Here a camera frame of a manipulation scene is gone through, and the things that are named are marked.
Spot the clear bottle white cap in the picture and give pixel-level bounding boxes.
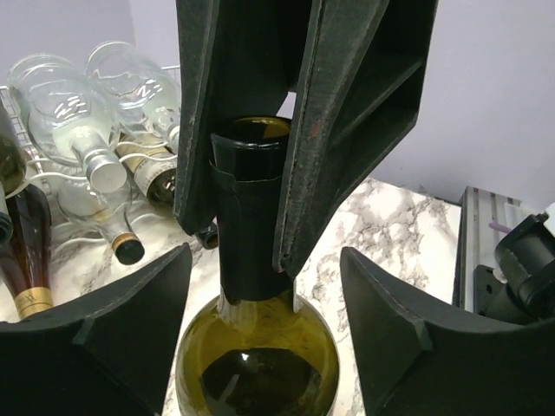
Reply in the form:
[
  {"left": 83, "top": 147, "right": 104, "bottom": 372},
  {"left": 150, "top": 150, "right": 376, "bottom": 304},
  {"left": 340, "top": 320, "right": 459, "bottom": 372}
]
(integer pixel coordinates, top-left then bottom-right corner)
[{"left": 8, "top": 54, "right": 127, "bottom": 192}]

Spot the red wine bottle gold cap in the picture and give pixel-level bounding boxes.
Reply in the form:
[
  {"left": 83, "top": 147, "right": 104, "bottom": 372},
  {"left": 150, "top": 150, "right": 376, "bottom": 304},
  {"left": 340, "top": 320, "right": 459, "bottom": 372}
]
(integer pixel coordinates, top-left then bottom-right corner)
[{"left": 1, "top": 185, "right": 54, "bottom": 320}]

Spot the dark bottle tan label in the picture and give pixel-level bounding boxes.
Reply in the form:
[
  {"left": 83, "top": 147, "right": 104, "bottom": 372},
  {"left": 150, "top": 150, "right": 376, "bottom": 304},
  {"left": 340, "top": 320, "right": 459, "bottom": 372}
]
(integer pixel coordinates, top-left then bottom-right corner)
[{"left": 0, "top": 104, "right": 27, "bottom": 245}]

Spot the green bottle cream label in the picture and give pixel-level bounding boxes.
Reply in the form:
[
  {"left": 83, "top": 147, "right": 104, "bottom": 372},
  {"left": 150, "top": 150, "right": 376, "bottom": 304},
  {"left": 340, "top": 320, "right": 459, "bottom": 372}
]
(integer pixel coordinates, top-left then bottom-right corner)
[{"left": 115, "top": 133, "right": 177, "bottom": 211}]

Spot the green wine bottle white label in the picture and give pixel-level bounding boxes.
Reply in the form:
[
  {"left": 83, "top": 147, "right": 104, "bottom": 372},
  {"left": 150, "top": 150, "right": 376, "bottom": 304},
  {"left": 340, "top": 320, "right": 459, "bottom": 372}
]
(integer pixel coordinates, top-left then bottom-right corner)
[{"left": 175, "top": 116, "right": 339, "bottom": 415}]

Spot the white wire wine rack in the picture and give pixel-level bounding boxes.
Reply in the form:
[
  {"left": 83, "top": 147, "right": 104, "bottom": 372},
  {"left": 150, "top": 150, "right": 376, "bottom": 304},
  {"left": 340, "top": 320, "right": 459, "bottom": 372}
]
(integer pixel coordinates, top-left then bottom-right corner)
[{"left": 8, "top": 55, "right": 145, "bottom": 265}]

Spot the aluminium extrusion frame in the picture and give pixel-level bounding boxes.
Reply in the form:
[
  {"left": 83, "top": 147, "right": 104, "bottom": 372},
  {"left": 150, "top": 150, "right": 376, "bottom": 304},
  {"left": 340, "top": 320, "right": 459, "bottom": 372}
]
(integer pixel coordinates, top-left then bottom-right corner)
[{"left": 452, "top": 186, "right": 521, "bottom": 313}]

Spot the clear bottle black gold cap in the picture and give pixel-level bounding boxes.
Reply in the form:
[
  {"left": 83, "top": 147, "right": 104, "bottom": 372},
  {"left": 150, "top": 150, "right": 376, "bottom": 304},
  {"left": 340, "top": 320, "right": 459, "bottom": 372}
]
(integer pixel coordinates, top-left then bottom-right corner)
[{"left": 55, "top": 180, "right": 145, "bottom": 265}]

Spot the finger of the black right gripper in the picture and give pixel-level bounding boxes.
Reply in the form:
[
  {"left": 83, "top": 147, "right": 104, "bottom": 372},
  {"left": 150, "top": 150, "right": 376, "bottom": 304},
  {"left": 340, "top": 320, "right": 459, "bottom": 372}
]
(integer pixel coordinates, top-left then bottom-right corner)
[
  {"left": 273, "top": 1, "right": 437, "bottom": 276},
  {"left": 174, "top": 1, "right": 323, "bottom": 235}
]

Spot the green bottle silver neck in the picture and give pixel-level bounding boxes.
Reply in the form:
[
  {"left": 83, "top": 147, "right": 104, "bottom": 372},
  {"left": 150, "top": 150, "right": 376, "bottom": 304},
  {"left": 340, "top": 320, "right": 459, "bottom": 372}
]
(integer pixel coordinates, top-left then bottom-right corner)
[{"left": 194, "top": 222, "right": 219, "bottom": 250}]

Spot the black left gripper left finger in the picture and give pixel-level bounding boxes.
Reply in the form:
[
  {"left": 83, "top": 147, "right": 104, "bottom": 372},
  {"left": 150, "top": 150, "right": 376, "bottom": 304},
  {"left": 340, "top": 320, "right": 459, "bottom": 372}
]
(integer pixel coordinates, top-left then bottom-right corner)
[{"left": 1, "top": 244, "right": 192, "bottom": 416}]

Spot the clear bottle silver cap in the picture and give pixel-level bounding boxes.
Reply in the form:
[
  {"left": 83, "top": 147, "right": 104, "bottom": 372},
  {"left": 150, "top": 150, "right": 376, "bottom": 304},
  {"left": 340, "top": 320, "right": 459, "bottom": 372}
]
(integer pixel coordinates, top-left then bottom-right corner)
[{"left": 85, "top": 41, "right": 181, "bottom": 152}]

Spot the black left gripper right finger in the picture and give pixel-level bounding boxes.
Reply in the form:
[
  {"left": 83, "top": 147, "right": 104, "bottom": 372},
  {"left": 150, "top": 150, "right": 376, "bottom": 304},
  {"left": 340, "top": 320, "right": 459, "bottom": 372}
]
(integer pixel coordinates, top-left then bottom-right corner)
[{"left": 340, "top": 247, "right": 554, "bottom": 415}]

